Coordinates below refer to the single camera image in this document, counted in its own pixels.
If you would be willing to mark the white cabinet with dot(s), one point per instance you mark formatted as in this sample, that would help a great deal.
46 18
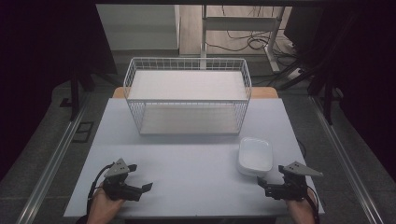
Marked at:
140 28

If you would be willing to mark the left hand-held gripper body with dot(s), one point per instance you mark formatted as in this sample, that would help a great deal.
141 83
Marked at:
117 168

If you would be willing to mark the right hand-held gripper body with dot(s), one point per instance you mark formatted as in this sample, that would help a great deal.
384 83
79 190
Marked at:
295 189

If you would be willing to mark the white square dish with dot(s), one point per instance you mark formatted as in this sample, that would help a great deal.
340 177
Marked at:
255 155

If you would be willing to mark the aluminium rail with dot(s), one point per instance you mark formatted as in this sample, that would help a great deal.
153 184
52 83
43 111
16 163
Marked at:
53 161
345 161

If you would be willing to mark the white metal desk frame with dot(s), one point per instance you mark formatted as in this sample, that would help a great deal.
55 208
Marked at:
239 23

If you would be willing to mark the person's right hand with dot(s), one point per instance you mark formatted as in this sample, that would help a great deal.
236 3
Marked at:
302 211

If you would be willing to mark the white power strip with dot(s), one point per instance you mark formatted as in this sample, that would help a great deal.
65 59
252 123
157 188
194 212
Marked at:
295 74

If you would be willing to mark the black stand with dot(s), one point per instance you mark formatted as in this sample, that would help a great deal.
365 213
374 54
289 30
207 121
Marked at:
74 93
327 99

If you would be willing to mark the person's left hand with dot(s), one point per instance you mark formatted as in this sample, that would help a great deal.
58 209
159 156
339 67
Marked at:
101 208

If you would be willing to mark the wooden board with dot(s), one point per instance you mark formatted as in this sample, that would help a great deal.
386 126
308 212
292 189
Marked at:
264 92

